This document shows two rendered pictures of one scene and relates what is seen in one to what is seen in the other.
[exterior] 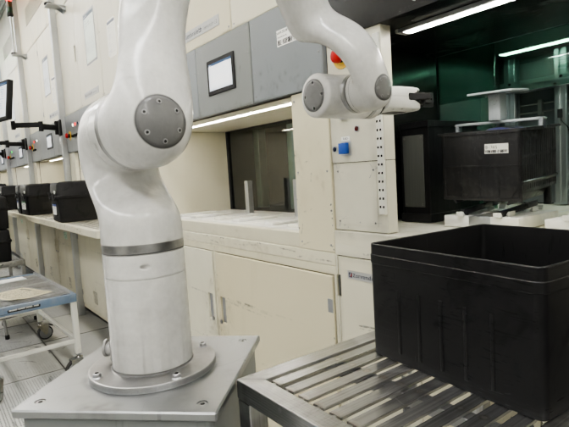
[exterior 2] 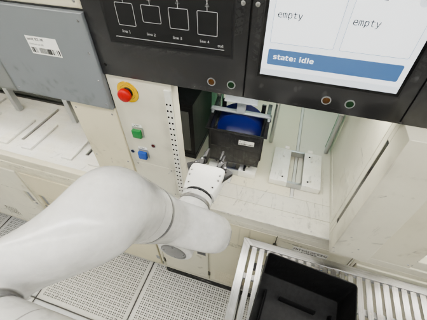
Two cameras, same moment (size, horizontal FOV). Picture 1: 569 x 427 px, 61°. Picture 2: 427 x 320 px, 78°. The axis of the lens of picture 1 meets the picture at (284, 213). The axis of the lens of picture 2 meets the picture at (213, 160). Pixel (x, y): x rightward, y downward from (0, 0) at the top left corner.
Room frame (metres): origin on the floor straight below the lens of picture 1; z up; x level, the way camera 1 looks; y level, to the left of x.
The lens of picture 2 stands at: (0.68, 0.01, 1.77)
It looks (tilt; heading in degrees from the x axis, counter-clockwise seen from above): 46 degrees down; 324
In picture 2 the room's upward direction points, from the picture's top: straight up
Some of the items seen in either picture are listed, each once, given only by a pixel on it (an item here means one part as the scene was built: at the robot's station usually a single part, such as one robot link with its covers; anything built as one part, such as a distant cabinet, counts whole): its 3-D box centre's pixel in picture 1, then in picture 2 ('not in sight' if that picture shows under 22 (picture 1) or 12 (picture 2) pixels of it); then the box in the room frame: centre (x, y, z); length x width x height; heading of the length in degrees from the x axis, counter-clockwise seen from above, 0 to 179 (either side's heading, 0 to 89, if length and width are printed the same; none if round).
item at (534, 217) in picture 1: (500, 215); (236, 155); (1.31, -0.58, 0.89); 0.22 x 0.21 x 0.04; 127
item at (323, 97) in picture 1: (339, 97); (185, 228); (0.98, -0.12, 1.19); 0.13 x 0.09 x 0.08; 127
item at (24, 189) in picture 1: (39, 198); not in sight; (4.23, 2.12, 0.93); 0.30 x 0.28 x 0.26; 39
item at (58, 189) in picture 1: (74, 200); not in sight; (3.27, 1.40, 0.93); 0.30 x 0.28 x 0.26; 34
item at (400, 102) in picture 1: (387, 99); (203, 183); (1.07, -0.24, 1.19); 0.11 x 0.10 x 0.07; 127
